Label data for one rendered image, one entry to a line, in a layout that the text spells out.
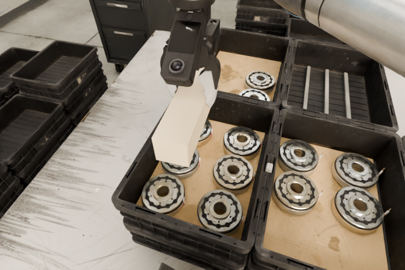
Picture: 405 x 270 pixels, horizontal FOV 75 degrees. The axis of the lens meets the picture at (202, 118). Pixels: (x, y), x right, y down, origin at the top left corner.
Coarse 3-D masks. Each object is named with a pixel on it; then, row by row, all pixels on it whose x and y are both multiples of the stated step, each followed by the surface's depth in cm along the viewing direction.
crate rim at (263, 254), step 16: (288, 112) 72; (368, 128) 68; (400, 144) 64; (272, 160) 61; (400, 160) 61; (272, 176) 58; (256, 240) 49; (256, 256) 49; (272, 256) 47; (288, 256) 47
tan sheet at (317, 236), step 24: (336, 192) 66; (288, 216) 62; (312, 216) 62; (264, 240) 58; (288, 240) 58; (312, 240) 58; (336, 240) 58; (360, 240) 58; (312, 264) 55; (336, 264) 55; (360, 264) 55; (384, 264) 55
